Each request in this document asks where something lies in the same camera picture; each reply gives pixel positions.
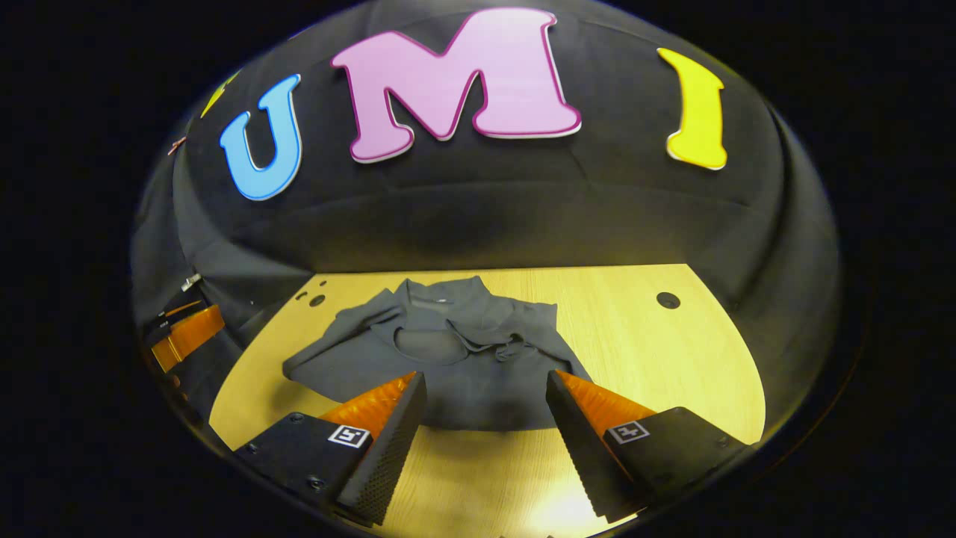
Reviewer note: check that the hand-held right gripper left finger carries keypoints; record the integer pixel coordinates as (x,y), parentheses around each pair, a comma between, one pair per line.
(388,448)

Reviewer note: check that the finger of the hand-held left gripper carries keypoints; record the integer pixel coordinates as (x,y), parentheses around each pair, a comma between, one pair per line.
(190,336)

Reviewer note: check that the silver backdrop clip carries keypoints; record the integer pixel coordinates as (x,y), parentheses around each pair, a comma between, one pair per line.
(191,282)

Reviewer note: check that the grey long-sleeved shirt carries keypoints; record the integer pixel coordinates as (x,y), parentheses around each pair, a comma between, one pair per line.
(478,373)

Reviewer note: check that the black backdrop cloth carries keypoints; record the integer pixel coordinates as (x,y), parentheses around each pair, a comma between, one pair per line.
(485,217)

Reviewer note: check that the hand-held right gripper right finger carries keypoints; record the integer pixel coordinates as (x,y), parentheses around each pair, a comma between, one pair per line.
(582,448)

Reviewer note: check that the small red backdrop clip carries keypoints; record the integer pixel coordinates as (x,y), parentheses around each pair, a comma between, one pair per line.
(177,146)

